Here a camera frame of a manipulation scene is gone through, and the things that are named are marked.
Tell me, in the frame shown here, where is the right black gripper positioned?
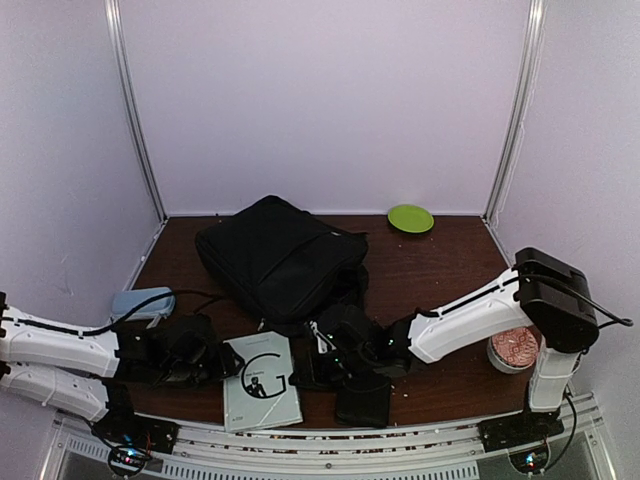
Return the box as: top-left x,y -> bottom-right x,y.
289,348 -> 372,391

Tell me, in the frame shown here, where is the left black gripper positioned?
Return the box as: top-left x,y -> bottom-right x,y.
160,342 -> 244,388

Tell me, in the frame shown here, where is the grey book with G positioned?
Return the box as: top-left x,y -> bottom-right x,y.
223,332 -> 303,433

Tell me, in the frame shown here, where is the black student bag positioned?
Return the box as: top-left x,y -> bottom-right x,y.
195,195 -> 369,338

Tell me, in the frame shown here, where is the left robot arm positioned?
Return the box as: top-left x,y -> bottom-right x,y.
1,287 -> 244,447

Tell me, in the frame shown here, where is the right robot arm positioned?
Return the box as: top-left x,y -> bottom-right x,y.
289,247 -> 634,451

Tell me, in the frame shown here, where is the black flat case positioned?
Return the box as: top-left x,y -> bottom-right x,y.
334,374 -> 391,428

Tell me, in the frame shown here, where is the light blue zipper case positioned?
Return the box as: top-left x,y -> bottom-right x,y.
110,287 -> 176,328

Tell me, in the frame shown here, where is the red patterned white bowl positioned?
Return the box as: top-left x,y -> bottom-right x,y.
487,327 -> 539,375

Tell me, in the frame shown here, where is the green plate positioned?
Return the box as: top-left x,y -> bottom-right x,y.
387,204 -> 435,234

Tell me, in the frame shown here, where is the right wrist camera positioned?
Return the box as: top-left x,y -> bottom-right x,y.
309,304 -> 382,356

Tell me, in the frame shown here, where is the front aluminium rail base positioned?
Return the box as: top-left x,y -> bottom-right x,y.
42,394 -> 621,480

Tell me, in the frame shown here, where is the left aluminium frame post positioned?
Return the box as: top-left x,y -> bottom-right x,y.
104,0 -> 168,224

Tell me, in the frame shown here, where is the aluminium frame post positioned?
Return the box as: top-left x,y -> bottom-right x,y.
484,0 -> 547,227
104,0 -> 168,224

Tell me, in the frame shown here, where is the right aluminium frame post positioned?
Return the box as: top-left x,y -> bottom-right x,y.
484,0 -> 547,227

